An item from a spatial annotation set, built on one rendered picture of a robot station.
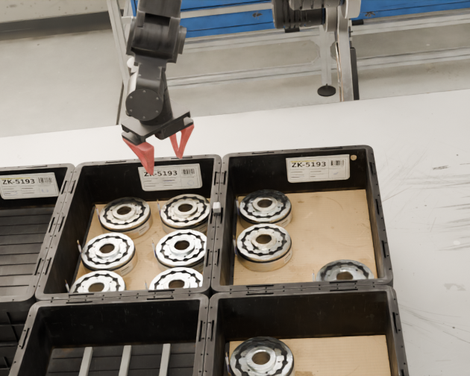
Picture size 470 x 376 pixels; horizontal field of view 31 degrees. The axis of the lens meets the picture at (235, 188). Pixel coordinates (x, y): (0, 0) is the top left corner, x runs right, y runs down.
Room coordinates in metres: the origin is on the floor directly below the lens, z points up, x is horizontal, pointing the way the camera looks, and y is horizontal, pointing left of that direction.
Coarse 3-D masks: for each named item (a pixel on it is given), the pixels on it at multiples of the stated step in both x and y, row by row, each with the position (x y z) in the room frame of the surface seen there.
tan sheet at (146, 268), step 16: (160, 208) 1.39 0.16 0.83; (96, 224) 1.37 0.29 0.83; (160, 224) 1.34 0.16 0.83; (144, 240) 1.30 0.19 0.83; (144, 256) 1.25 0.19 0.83; (80, 272) 1.22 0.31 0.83; (144, 272) 1.20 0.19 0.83; (160, 272) 1.20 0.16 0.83; (128, 288) 1.16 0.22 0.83; (144, 288) 1.16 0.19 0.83
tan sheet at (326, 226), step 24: (312, 192) 1.38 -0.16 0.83; (336, 192) 1.37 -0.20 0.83; (360, 192) 1.36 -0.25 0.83; (312, 216) 1.30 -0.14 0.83; (336, 216) 1.29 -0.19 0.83; (360, 216) 1.28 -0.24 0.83; (312, 240) 1.23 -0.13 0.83; (336, 240) 1.22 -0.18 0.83; (360, 240) 1.21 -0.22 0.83; (240, 264) 1.19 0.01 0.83; (288, 264) 1.17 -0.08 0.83; (312, 264) 1.17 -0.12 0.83
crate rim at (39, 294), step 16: (112, 160) 1.44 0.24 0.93; (128, 160) 1.43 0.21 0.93; (160, 160) 1.42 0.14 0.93; (176, 160) 1.41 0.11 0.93; (192, 160) 1.41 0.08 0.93; (80, 176) 1.41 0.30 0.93; (64, 208) 1.30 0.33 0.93; (64, 224) 1.25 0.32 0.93; (208, 224) 1.20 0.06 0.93; (208, 240) 1.15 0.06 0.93; (48, 256) 1.16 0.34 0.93; (208, 256) 1.13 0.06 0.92; (48, 272) 1.12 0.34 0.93; (208, 272) 1.07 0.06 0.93; (176, 288) 1.04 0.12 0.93; (192, 288) 1.04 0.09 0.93; (208, 288) 1.03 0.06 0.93
